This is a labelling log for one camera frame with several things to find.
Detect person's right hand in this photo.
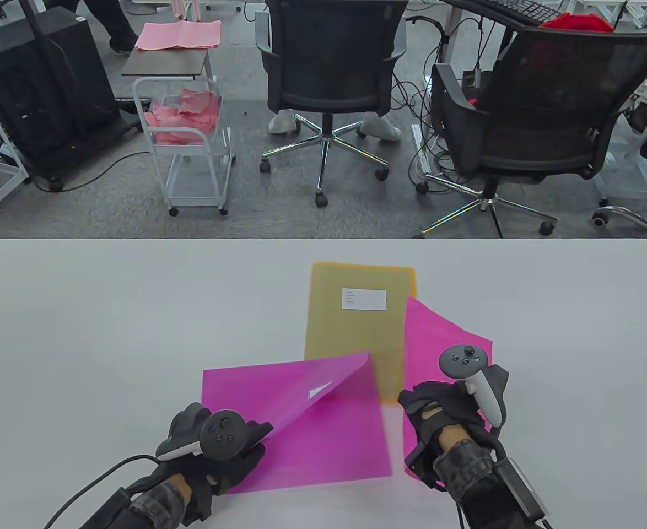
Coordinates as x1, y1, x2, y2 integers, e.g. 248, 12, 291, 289
398, 364, 509, 485

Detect person's left hand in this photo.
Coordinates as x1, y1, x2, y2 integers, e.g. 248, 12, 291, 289
155, 402, 273, 524

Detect grey hand controller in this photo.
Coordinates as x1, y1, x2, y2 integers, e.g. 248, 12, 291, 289
439, 345, 506, 428
155, 409, 247, 461

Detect pink cardstock sheet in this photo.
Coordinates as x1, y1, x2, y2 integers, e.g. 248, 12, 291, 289
402, 296, 493, 480

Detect magenta L-shaped folder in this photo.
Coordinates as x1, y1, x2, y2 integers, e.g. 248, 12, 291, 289
201, 351, 393, 495

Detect yellow L-shaped folder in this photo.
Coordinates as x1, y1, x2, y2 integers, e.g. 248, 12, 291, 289
304, 262, 417, 407

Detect person's left forearm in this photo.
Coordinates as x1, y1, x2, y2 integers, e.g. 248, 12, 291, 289
81, 477, 192, 529

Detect person's right forearm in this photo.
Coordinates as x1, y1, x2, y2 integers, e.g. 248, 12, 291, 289
434, 438, 550, 529

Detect chrome base office chair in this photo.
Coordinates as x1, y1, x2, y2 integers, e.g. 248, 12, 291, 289
592, 121, 647, 246

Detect black mesh office chair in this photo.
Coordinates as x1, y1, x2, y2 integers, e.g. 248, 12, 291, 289
256, 0, 407, 209
414, 28, 647, 239

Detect pile of pink crumpled sheets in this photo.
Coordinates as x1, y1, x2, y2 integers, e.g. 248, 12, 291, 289
145, 90, 222, 147

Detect black keyboard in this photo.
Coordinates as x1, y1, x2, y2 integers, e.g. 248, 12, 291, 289
470, 0, 564, 27

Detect red cloth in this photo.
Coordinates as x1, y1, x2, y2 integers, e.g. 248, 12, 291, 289
540, 13, 615, 33

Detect white rolling cart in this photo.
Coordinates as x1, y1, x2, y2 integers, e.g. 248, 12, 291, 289
121, 50, 235, 217

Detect black equipment cabinet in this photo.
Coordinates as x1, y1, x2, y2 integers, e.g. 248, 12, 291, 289
0, 7, 141, 192

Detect stack of pink sheets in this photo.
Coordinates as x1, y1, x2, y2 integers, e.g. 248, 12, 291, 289
135, 21, 222, 52

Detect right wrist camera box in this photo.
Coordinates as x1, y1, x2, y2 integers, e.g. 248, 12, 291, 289
494, 460, 550, 521

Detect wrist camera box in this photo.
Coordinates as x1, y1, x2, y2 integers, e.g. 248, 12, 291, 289
494, 460, 550, 521
81, 488, 131, 529

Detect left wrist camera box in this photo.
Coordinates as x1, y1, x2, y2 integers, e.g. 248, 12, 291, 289
81, 488, 131, 529

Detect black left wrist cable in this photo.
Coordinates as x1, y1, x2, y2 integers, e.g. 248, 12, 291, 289
42, 455, 159, 529

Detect tangle of black cables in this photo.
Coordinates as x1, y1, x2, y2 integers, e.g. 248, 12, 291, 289
392, 17, 500, 182

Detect black floor cable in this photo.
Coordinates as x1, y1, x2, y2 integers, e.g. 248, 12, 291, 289
31, 152, 153, 192

